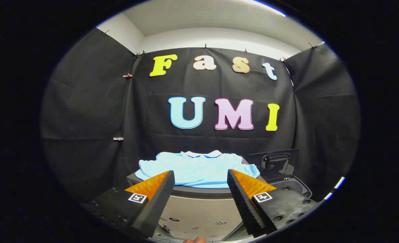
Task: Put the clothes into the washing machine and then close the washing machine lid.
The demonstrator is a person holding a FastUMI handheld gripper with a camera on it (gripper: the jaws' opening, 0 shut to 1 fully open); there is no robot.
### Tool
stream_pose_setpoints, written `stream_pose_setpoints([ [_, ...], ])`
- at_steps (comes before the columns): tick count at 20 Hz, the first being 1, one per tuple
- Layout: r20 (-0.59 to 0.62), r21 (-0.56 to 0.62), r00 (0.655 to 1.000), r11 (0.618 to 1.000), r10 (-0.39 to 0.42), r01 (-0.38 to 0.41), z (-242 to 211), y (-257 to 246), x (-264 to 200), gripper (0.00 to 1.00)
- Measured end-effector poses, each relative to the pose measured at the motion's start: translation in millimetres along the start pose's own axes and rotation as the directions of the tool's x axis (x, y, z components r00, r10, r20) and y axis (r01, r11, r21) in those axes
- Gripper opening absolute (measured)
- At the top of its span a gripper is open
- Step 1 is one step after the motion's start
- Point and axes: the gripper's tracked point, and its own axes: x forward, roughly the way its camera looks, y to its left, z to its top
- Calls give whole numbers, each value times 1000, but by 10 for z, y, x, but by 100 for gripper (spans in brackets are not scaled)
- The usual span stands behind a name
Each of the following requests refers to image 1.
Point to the light blue polo shirt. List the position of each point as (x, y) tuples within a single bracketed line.
[(199, 168)]

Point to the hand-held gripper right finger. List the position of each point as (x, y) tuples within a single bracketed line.
[(243, 202)]

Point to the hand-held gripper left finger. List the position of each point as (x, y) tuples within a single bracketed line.
[(158, 199)]

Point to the dark washing machine lid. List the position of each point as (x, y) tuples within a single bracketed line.
[(273, 162)]

